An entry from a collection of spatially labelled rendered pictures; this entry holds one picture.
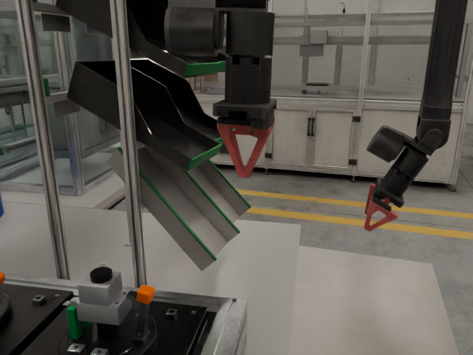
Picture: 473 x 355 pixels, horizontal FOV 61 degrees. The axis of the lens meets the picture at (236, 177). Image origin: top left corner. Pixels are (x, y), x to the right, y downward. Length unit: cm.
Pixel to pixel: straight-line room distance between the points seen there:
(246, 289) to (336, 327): 22
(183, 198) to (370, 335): 47
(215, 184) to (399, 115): 363
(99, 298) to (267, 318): 40
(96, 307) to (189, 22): 39
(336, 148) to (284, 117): 67
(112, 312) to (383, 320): 56
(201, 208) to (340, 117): 372
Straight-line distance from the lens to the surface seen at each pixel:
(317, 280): 103
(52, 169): 85
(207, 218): 89
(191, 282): 100
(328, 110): 450
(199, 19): 50
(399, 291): 104
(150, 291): 59
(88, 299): 62
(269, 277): 102
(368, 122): 452
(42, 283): 90
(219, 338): 68
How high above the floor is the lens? 139
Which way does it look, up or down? 17 degrees down
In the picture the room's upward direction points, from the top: straight up
